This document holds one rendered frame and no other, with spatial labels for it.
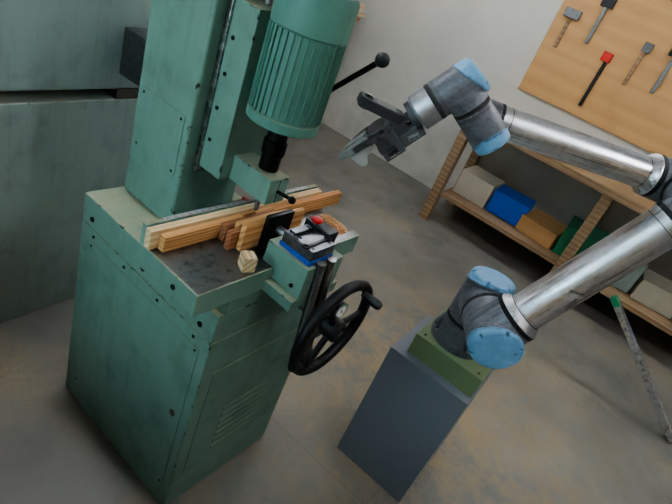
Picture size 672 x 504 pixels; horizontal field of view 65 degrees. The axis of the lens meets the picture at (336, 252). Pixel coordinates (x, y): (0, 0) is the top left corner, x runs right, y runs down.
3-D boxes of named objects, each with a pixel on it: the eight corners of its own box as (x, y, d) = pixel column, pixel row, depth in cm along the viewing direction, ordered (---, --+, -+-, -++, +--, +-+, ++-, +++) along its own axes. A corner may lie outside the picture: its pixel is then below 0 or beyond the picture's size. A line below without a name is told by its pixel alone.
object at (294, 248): (308, 267, 122) (315, 248, 119) (275, 241, 127) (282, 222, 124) (341, 253, 132) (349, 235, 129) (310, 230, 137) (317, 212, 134)
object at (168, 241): (162, 253, 118) (165, 238, 116) (157, 248, 119) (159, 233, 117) (338, 203, 169) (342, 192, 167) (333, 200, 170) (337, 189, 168)
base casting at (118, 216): (209, 346, 126) (217, 318, 122) (80, 219, 149) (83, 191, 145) (324, 291, 160) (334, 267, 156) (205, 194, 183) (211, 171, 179)
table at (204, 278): (219, 346, 109) (225, 324, 106) (134, 263, 122) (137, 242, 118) (377, 269, 156) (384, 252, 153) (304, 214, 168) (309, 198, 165)
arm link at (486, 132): (507, 128, 131) (483, 86, 127) (517, 143, 121) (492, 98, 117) (473, 149, 134) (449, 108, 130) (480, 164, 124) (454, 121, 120)
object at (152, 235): (148, 250, 117) (151, 232, 115) (143, 245, 118) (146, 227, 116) (317, 204, 163) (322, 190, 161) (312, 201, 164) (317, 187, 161)
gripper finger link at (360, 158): (349, 178, 129) (381, 157, 126) (335, 159, 127) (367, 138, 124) (349, 173, 132) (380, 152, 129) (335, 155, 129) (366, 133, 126)
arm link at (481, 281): (487, 310, 180) (513, 270, 171) (496, 343, 165) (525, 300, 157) (446, 296, 179) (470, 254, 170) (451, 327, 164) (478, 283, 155)
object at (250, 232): (239, 251, 129) (247, 226, 125) (235, 248, 129) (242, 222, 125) (297, 233, 145) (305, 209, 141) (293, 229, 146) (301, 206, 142)
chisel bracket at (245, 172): (262, 210, 131) (271, 181, 127) (226, 182, 137) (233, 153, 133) (282, 205, 137) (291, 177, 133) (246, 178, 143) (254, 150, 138)
